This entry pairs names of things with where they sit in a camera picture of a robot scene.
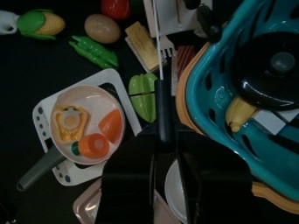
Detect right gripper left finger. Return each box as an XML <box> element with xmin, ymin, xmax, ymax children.
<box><xmin>95</xmin><ymin>127</ymin><xmax>158</xmax><ymax>224</ymax></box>

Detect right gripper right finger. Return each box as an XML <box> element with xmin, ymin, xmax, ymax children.
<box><xmin>177</xmin><ymin>130</ymin><xmax>271</xmax><ymax>224</ymax></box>

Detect toy cleaver dark handle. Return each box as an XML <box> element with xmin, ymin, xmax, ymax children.
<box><xmin>151</xmin><ymin>0</ymin><xmax>178</xmax><ymax>154</ymax></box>

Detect white utensil holder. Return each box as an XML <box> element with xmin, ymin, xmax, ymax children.
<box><xmin>142</xmin><ymin>0</ymin><xmax>214</xmax><ymax>39</ymax></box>

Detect white round dish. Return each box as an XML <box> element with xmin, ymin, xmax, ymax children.
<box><xmin>163</xmin><ymin>159</ymin><xmax>190</xmax><ymax>224</ymax></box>

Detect pink plastic tray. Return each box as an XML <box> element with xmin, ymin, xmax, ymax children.
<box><xmin>71</xmin><ymin>177</ymin><xmax>185</xmax><ymax>224</ymax></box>

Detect orange toy carrot round end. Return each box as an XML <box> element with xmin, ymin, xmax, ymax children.
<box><xmin>70</xmin><ymin>132</ymin><xmax>112</xmax><ymax>160</ymax></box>

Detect orange toy carrot wedge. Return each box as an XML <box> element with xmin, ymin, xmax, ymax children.
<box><xmin>98</xmin><ymin>108</ymin><xmax>124</xmax><ymax>144</ymax></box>

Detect yellow toy pepper slice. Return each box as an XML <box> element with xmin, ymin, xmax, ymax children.
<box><xmin>51</xmin><ymin>105</ymin><xmax>90</xmax><ymax>144</ymax></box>

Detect yellow toy banana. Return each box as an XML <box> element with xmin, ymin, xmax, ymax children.
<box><xmin>225</xmin><ymin>94</ymin><xmax>261</xmax><ymax>133</ymax></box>

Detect white toy box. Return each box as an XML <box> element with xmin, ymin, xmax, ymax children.
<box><xmin>253</xmin><ymin>108</ymin><xmax>299</xmax><ymax>136</ymax></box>

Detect green cuttable toy vegetable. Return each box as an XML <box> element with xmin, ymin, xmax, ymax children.
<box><xmin>127</xmin><ymin>72</ymin><xmax>159</xmax><ymax>123</ymax></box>

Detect teal plastic basket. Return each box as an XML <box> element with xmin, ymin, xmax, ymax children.
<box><xmin>183</xmin><ymin>0</ymin><xmax>299</xmax><ymax>204</ymax></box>

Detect black pot lid grey knob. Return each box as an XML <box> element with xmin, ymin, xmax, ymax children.
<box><xmin>230</xmin><ymin>31</ymin><xmax>299</xmax><ymax>111</ymax></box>

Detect green toy bean pods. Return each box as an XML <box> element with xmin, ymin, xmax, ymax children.
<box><xmin>68</xmin><ymin>35</ymin><xmax>120</xmax><ymax>70</ymax></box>

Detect red brown striped toy meat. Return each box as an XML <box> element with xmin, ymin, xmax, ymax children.
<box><xmin>177</xmin><ymin>45</ymin><xmax>199</xmax><ymax>81</ymax></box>

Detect yellow white toy food slab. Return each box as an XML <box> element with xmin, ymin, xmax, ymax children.
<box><xmin>124</xmin><ymin>20</ymin><xmax>167</xmax><ymax>74</ymax></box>

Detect white toy fork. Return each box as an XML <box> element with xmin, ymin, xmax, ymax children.
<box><xmin>155</xmin><ymin>27</ymin><xmax>177</xmax><ymax>59</ymax></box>

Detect brown toy egg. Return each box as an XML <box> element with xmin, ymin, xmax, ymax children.
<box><xmin>83</xmin><ymin>13</ymin><xmax>123</xmax><ymax>45</ymax></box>

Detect black toy utensil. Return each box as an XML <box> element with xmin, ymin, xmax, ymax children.
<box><xmin>195</xmin><ymin>3</ymin><xmax>225</xmax><ymax>44</ymax></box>

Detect toy corn cob green husk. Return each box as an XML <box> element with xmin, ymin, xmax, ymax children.
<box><xmin>16</xmin><ymin>8</ymin><xmax>67</xmax><ymax>41</ymax></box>

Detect red toy tomato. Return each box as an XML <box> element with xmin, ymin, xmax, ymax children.
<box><xmin>100</xmin><ymin>0</ymin><xmax>134</xmax><ymax>21</ymax></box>

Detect white toy cup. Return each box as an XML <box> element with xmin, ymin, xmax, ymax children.
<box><xmin>0</xmin><ymin>10</ymin><xmax>22</xmax><ymax>36</ymax></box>

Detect beige toy pan grey handle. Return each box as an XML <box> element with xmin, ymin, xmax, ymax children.
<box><xmin>15</xmin><ymin>84</ymin><xmax>127</xmax><ymax>193</ymax></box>

